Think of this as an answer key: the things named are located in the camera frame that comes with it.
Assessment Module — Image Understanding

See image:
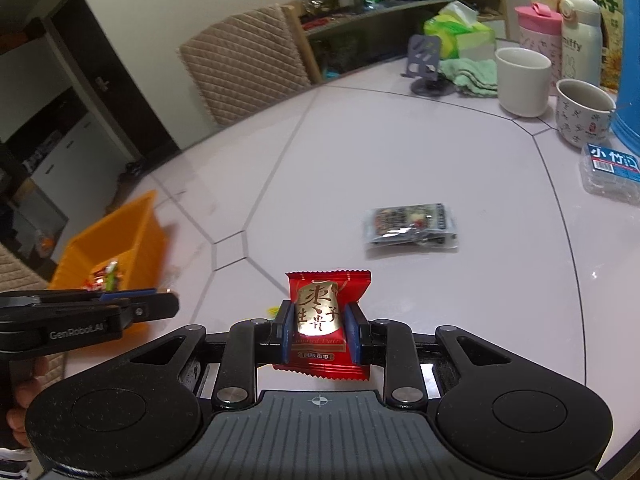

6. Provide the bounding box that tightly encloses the orange plastic tray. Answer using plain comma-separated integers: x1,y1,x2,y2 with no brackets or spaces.
49,190,168,290

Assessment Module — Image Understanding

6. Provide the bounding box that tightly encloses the person left hand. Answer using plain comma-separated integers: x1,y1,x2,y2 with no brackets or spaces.
6,356,50,448

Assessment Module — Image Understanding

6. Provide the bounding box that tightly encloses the pink lidded cup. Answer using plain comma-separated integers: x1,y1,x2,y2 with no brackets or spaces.
514,2,562,96

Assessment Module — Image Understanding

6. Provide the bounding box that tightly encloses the white cabinet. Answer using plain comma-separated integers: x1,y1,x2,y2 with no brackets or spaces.
1,107,126,234

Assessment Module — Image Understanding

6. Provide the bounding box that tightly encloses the red festive candy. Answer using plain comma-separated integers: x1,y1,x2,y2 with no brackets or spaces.
82,271,105,292

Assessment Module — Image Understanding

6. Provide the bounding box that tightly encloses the patterned ceramic cup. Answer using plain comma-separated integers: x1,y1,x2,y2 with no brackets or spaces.
555,79,616,148

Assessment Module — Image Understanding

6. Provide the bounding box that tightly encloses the wooden shelf unit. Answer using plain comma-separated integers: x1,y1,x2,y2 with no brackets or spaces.
282,0,509,84

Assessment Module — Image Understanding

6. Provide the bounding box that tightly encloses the clear plastic toothpick box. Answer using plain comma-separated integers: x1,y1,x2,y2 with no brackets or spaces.
579,144,640,206

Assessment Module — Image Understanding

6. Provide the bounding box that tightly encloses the quilted beige chair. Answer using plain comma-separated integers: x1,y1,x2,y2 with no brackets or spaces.
0,242,66,386
178,4,311,127

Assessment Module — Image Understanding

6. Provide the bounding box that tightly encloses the green folded cloth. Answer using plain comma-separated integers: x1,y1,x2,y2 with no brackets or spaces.
439,58,498,98

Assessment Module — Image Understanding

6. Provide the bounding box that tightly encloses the white ceramic mug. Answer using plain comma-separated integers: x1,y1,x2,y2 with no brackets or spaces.
495,48,552,118

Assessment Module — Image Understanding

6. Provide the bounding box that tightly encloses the quilted beige chair near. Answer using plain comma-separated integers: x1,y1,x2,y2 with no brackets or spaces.
0,242,66,386

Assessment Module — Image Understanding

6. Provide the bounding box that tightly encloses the grey clear snack packet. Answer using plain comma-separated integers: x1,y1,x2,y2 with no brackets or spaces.
363,203,458,250

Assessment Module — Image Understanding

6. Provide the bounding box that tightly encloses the grey phone stand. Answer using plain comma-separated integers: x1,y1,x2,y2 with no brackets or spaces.
402,35,456,98

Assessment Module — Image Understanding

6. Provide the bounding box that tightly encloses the quilted beige chair back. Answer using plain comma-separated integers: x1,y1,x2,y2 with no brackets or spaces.
178,4,311,127

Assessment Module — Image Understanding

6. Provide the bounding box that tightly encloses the red gold date packet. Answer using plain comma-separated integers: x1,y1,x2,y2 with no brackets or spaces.
274,270,371,380

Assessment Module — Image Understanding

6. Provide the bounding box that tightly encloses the silver green snack pouch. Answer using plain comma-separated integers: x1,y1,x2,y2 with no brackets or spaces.
96,260,122,292

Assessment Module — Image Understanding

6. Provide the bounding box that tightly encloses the blue thermos jug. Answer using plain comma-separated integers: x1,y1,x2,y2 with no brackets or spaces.
612,0,639,155

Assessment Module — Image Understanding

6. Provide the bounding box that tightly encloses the green tissue pack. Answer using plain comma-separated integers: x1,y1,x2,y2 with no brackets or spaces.
423,1,496,61

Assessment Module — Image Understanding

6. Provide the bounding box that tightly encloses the white miffy flask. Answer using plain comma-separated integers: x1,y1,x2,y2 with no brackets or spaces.
559,0,603,86

